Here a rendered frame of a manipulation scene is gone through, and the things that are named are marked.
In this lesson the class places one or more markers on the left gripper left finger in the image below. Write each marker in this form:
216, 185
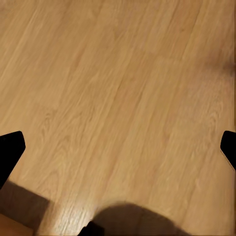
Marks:
12, 146

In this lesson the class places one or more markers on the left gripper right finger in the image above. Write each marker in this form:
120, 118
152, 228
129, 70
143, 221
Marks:
228, 146

